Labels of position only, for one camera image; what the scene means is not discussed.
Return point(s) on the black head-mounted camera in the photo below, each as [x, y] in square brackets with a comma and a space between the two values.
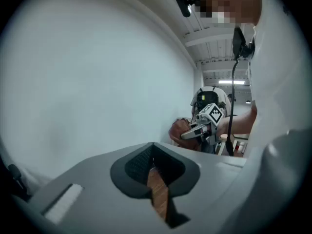
[184, 5]

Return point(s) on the ceiling light panel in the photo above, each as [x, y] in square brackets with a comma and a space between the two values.
[231, 82]

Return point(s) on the person's white shirt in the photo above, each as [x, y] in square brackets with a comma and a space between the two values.
[280, 82]

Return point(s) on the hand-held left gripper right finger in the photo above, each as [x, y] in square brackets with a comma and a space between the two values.
[207, 191]

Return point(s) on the black chest-mounted device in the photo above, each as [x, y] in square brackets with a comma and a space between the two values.
[238, 43]

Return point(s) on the white-legged wooden desk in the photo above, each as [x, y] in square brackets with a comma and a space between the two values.
[240, 136]

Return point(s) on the person's right forearm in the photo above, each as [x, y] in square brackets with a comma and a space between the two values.
[239, 123]

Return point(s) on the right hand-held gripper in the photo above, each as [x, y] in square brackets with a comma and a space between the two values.
[212, 113]

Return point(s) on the brown knitted cloth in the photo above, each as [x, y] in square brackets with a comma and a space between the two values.
[177, 130]

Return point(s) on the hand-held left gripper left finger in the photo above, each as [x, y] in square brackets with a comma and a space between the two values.
[85, 191]

